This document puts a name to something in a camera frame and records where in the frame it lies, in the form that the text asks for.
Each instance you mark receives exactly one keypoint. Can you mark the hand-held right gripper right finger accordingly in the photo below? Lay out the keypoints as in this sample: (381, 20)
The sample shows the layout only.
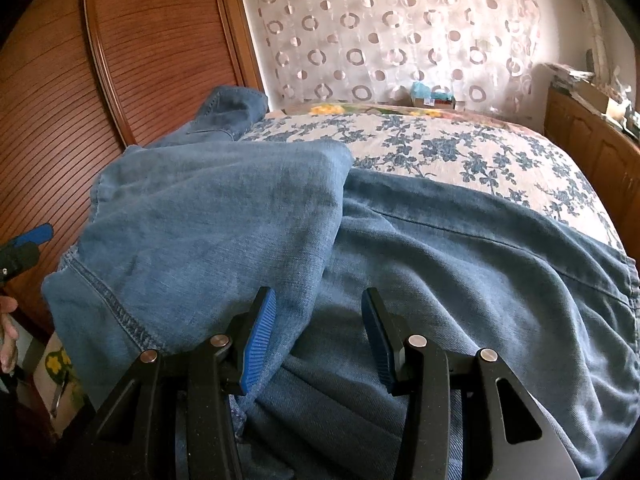
(378, 345)

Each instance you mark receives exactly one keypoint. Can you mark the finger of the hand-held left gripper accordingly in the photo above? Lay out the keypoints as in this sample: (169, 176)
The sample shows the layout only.
(35, 236)

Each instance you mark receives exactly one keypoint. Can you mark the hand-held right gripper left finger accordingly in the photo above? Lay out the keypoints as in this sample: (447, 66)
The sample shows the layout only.
(257, 347)

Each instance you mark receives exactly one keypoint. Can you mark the blue denim pants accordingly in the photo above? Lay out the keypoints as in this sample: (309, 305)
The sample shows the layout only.
(450, 270)
(225, 110)

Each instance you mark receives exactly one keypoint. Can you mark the folded blue denim pants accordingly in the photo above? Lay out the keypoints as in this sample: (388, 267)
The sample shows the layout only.
(225, 110)

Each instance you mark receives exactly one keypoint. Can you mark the person's left hand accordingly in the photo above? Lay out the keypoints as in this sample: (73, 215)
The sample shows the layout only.
(6, 330)

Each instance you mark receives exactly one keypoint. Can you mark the yellow flower printed cloth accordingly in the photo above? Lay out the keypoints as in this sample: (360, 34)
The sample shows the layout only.
(60, 365)

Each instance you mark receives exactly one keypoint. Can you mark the blue floral bed sheet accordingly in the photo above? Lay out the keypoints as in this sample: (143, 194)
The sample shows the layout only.
(450, 147)

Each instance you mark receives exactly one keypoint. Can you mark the wooden slatted wardrobe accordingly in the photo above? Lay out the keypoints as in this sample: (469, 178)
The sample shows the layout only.
(150, 60)

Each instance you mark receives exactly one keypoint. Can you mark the yellow flower blanket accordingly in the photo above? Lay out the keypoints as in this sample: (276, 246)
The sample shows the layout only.
(325, 108)

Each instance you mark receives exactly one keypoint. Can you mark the wooden cabinet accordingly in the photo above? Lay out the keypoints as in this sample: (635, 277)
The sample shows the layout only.
(590, 145)

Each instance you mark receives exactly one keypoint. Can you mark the sheer curtain with circles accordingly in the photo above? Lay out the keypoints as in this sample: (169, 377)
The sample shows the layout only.
(375, 20)

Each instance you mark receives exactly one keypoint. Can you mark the stack of papers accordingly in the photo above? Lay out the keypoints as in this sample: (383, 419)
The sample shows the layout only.
(567, 74)

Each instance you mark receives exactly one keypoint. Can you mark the open cardboard box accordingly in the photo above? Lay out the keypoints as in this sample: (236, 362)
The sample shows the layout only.
(600, 97)

